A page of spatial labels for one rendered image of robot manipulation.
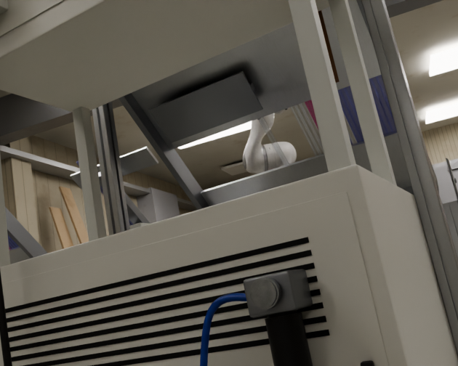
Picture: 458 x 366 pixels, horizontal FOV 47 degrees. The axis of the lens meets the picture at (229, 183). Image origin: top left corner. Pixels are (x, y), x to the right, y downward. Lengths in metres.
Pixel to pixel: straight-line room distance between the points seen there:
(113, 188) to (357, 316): 0.87
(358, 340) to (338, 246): 0.11
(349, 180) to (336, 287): 0.13
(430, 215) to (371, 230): 0.42
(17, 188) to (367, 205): 5.32
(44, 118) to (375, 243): 4.69
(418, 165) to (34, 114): 4.51
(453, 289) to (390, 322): 0.42
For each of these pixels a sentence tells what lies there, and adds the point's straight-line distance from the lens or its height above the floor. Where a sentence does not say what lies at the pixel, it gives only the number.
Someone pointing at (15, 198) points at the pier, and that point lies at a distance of 5.76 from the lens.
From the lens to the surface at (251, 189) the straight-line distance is 1.63.
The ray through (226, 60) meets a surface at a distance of 1.40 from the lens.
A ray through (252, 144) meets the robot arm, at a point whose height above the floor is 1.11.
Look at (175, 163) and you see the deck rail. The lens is 1.60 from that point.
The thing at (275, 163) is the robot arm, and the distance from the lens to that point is 2.25.
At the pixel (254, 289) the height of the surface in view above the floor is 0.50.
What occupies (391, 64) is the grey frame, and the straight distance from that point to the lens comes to 1.12.
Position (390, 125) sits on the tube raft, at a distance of 1.48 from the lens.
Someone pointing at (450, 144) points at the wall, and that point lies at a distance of 10.01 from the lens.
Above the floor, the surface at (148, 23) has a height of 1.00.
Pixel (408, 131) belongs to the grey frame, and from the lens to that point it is 1.08.
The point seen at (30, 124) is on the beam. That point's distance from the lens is 5.27.
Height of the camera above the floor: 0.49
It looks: 13 degrees up
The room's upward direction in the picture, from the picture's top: 11 degrees counter-clockwise
